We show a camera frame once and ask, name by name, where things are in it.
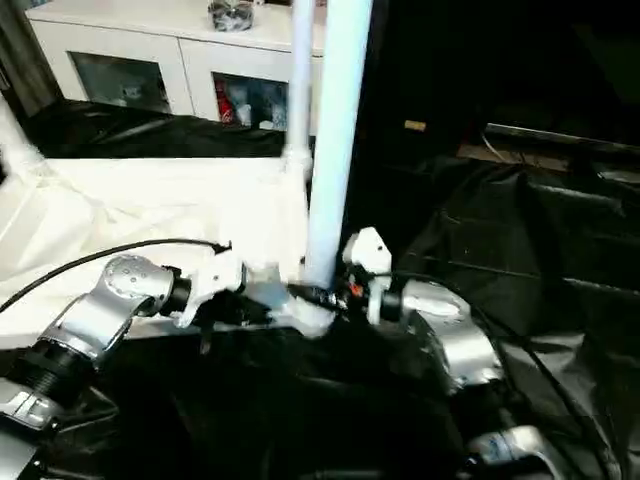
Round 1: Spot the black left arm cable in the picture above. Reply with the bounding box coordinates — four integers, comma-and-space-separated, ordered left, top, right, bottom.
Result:
0, 238, 234, 313

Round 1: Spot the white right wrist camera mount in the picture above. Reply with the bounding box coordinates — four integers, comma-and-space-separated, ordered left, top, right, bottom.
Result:
342, 228, 394, 327

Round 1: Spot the black plastic mat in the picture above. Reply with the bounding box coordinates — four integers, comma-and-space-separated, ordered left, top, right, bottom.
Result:
0, 98, 640, 480

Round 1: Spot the white glass-door cabinet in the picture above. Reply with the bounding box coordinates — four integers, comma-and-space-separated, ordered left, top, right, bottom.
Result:
25, 0, 333, 136

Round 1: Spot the white plastic table leg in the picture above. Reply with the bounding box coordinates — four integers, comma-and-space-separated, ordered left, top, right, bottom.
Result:
298, 0, 374, 337
0, 95, 47, 179
283, 0, 317, 173

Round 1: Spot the dark metal rail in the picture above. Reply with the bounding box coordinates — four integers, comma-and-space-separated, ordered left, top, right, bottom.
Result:
484, 124, 640, 153

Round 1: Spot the small grey container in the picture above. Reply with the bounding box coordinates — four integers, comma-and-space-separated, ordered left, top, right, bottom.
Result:
208, 0, 257, 32

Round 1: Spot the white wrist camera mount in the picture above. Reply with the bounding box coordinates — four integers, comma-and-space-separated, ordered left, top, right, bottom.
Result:
342, 228, 394, 327
173, 250, 249, 329

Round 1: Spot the white plastic table top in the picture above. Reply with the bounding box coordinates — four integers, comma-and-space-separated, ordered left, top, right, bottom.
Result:
0, 150, 343, 351

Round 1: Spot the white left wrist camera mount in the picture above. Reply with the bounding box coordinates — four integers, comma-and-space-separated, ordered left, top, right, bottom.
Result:
173, 250, 249, 329

